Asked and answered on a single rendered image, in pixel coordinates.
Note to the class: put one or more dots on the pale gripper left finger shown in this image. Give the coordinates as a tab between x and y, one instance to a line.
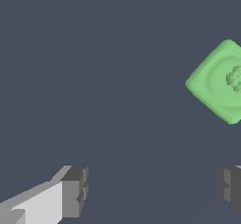
53	196

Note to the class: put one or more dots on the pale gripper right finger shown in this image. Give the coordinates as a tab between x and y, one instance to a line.
231	184

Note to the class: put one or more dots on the green square block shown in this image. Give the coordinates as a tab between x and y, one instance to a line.
216	83

